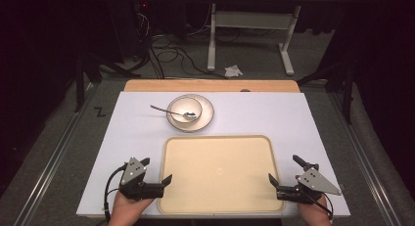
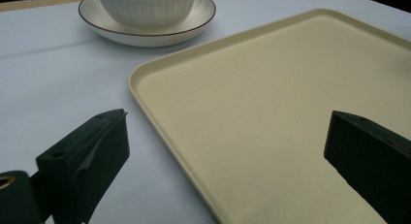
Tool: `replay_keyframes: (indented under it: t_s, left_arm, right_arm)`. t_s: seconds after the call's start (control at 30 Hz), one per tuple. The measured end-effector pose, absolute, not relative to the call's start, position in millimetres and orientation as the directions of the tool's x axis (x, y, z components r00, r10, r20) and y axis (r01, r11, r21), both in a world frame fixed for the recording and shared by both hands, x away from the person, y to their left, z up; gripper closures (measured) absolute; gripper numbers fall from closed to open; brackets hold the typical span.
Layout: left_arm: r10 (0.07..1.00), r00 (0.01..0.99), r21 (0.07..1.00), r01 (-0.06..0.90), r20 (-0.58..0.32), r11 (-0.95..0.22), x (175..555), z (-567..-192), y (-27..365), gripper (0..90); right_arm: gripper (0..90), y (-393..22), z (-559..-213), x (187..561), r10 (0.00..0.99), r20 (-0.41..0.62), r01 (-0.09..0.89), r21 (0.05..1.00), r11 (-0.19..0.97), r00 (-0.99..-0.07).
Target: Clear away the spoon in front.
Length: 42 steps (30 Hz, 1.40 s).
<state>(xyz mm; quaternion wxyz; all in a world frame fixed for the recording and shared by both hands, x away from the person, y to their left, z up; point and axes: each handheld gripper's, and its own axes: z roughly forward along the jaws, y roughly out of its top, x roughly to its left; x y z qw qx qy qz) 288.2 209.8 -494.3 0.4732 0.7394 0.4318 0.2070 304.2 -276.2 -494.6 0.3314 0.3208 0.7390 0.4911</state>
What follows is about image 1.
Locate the crumpled white paper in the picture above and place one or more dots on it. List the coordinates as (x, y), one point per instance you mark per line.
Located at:
(233, 71)

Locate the white table mat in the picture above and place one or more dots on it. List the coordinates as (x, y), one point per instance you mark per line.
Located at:
(254, 115)

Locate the person's left hand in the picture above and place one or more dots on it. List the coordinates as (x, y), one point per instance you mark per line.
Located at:
(128, 210)

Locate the white ceramic bowl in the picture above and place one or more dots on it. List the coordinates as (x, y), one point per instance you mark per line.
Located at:
(182, 108)

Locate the beige plastic tray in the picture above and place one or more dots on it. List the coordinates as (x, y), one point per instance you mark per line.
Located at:
(220, 177)

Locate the white metal desk frame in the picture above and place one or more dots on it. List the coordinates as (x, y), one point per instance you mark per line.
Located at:
(253, 20)

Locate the white plate with dark rim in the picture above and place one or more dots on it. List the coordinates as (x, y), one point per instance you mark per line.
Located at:
(207, 113)

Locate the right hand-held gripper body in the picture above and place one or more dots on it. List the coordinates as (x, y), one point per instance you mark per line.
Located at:
(313, 184)

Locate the person's right hand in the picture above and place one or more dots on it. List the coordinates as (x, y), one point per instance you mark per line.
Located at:
(313, 214)

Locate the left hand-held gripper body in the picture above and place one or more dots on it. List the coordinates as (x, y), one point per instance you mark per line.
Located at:
(134, 187)

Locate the black metal stand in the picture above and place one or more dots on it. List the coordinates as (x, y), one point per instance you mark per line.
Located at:
(348, 89)
(79, 85)

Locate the metal floor rail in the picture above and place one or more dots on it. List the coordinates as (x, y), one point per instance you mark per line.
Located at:
(49, 169)
(368, 169)

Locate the metal spoon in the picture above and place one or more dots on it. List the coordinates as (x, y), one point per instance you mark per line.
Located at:
(169, 112)

